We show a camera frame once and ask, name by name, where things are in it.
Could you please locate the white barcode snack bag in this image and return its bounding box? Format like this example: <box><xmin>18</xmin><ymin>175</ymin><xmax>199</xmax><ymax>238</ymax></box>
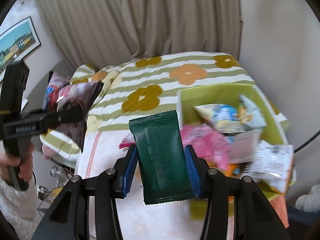
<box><xmin>244</xmin><ymin>140</ymin><xmax>293</xmax><ymax>194</ymax></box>

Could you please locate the green striped floral duvet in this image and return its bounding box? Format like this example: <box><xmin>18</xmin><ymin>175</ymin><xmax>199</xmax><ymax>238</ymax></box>
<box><xmin>39</xmin><ymin>51</ymin><xmax>291</xmax><ymax>169</ymax></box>

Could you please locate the light blue snack bag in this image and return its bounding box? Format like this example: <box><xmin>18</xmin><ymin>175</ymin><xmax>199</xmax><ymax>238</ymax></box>
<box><xmin>194</xmin><ymin>103</ymin><xmax>246</xmax><ymax>134</ymax></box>

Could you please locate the orange cream snack bag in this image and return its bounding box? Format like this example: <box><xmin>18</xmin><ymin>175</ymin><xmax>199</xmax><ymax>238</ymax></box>
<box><xmin>223</xmin><ymin>164</ymin><xmax>240</xmax><ymax>177</ymax></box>

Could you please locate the framed landscape picture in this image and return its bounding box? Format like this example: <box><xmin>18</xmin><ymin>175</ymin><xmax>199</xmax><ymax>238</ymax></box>
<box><xmin>0</xmin><ymin>16</ymin><xmax>41</xmax><ymax>82</ymax></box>

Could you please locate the pink snack bag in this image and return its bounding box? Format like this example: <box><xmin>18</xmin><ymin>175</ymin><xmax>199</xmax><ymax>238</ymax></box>
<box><xmin>181</xmin><ymin>125</ymin><xmax>230</xmax><ymax>171</ymax></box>

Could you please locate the beige curtain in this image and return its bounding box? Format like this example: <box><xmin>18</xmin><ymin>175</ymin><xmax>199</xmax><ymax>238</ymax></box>
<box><xmin>35</xmin><ymin>0</ymin><xmax>242</xmax><ymax>68</ymax></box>

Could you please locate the white blue snack bag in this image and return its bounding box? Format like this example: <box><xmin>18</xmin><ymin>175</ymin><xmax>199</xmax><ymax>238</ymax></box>
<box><xmin>238</xmin><ymin>94</ymin><xmax>266</xmax><ymax>131</ymax></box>

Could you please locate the white paper packet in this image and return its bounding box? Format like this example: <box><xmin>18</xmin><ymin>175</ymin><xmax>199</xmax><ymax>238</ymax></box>
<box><xmin>228</xmin><ymin>129</ymin><xmax>261</xmax><ymax>164</ymax></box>

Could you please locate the green cardboard storage box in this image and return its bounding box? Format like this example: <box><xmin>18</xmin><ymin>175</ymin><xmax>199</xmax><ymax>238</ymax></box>
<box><xmin>177</xmin><ymin>83</ymin><xmax>289</xmax><ymax>228</ymax></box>

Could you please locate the dark purple chocolate snack bag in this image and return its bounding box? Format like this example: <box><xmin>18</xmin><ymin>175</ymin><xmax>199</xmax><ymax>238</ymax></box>
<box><xmin>43</xmin><ymin>72</ymin><xmax>104</xmax><ymax>154</ymax></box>

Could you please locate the person's white fuzzy sleeve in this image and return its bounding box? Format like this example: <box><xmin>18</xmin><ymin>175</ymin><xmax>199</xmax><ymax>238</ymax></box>
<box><xmin>1</xmin><ymin>178</ymin><xmax>38</xmax><ymax>239</ymax></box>

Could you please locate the person's left hand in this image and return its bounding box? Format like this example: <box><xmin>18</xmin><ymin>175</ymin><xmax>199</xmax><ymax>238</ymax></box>
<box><xmin>1</xmin><ymin>142</ymin><xmax>34</xmax><ymax>185</ymax></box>

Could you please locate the dark green foil packet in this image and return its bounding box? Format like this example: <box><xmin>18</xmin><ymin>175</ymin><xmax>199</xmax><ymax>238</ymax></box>
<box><xmin>129</xmin><ymin>110</ymin><xmax>195</xmax><ymax>205</ymax></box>

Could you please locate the black cable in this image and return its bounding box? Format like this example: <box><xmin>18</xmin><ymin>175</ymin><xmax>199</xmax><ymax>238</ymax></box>
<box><xmin>293</xmin><ymin>127</ymin><xmax>320</xmax><ymax>153</ymax></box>

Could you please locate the pink white candy bag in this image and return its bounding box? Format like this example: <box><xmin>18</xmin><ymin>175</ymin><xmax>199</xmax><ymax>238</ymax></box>
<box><xmin>119</xmin><ymin>133</ymin><xmax>136</xmax><ymax>149</ymax></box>

